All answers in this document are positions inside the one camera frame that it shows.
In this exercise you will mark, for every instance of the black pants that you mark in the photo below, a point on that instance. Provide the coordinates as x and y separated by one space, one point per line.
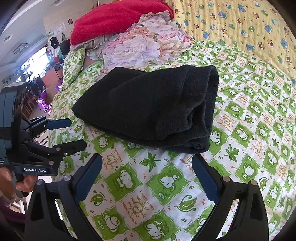
170 109

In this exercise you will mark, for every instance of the yellow cartoon print quilt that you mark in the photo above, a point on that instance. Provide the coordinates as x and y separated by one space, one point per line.
252 26

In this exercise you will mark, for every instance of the person's left hand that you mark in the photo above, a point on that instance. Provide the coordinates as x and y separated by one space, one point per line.
8 188

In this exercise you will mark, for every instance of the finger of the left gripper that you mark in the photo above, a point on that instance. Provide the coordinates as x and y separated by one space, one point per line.
56 124
70 148

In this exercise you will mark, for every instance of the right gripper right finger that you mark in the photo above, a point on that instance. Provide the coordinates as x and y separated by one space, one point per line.
208 177

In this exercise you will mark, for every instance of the red blanket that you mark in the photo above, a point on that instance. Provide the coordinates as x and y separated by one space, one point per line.
113 18

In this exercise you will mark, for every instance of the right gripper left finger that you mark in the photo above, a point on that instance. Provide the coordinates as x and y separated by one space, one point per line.
85 177

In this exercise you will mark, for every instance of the floral pink cloth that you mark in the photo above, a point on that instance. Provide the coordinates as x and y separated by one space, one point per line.
155 38

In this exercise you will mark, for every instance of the purple bag on floor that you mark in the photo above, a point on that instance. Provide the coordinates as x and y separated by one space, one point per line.
46 98

